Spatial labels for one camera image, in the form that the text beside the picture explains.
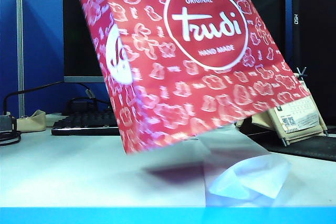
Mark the red Trudi paper bag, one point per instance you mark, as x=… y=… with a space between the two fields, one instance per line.
x=197 y=64

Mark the translucent white plastic bag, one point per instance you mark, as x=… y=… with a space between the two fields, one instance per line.
x=249 y=176

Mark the black keyboard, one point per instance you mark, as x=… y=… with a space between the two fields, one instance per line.
x=84 y=124

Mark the black power adapter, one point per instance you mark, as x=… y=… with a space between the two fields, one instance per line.
x=78 y=106

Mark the black AOC monitor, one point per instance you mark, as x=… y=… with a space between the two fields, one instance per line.
x=76 y=37

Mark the beige canvas desk calendar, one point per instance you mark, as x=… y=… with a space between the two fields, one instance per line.
x=302 y=129

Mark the beige fabric pouch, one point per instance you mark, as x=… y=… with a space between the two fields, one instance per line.
x=31 y=124

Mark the black desk mat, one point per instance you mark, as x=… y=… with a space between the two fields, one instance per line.
x=315 y=148

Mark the black HSD monitor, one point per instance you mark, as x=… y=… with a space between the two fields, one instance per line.
x=315 y=45

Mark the small grey metal box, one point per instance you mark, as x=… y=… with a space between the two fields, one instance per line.
x=5 y=123

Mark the grey partition post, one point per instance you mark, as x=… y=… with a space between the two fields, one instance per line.
x=20 y=51

